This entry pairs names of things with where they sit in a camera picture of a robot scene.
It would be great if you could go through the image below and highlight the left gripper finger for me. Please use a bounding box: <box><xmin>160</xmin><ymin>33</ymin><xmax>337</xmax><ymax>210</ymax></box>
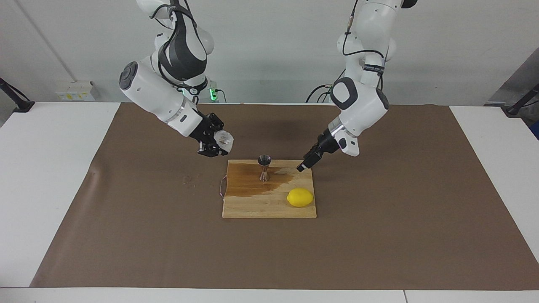
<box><xmin>296</xmin><ymin>151</ymin><xmax>324</xmax><ymax>173</ymax></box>

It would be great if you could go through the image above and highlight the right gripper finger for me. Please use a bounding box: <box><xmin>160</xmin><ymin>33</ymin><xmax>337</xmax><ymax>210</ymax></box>
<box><xmin>197</xmin><ymin>141</ymin><xmax>224</xmax><ymax>158</ymax></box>
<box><xmin>208</xmin><ymin>112</ymin><xmax>225</xmax><ymax>132</ymax></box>

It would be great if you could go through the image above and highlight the clear plastic cup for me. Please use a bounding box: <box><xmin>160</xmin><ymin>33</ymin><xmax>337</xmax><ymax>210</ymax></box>
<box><xmin>215</xmin><ymin>130</ymin><xmax>235</xmax><ymax>154</ymax></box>

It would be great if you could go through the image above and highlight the steel double jigger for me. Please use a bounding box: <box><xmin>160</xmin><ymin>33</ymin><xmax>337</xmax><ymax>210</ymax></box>
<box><xmin>257</xmin><ymin>154</ymin><xmax>272</xmax><ymax>182</ymax></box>

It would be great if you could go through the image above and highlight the yellow lemon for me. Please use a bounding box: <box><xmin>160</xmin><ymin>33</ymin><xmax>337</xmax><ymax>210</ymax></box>
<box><xmin>286</xmin><ymin>188</ymin><xmax>315</xmax><ymax>208</ymax></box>

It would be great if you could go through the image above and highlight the wooden cutting board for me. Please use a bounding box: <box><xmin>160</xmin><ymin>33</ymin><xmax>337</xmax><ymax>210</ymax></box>
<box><xmin>219</xmin><ymin>159</ymin><xmax>317</xmax><ymax>219</ymax></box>

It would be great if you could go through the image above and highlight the brown paper table mat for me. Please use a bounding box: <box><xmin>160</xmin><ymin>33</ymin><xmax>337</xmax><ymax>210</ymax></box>
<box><xmin>30</xmin><ymin>102</ymin><xmax>539</xmax><ymax>291</ymax></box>

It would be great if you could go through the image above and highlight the black clamp stand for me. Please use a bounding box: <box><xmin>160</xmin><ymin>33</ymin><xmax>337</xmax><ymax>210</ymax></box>
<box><xmin>0</xmin><ymin>78</ymin><xmax>35</xmax><ymax>113</ymax></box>
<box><xmin>504</xmin><ymin>83</ymin><xmax>539</xmax><ymax>117</ymax></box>

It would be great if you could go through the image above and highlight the black left base cable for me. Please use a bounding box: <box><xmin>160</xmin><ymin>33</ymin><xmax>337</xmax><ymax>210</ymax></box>
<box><xmin>306</xmin><ymin>69</ymin><xmax>344</xmax><ymax>103</ymax></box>

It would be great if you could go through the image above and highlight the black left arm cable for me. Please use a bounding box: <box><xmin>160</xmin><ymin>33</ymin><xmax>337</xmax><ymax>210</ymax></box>
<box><xmin>342</xmin><ymin>0</ymin><xmax>386</xmax><ymax>57</ymax></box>

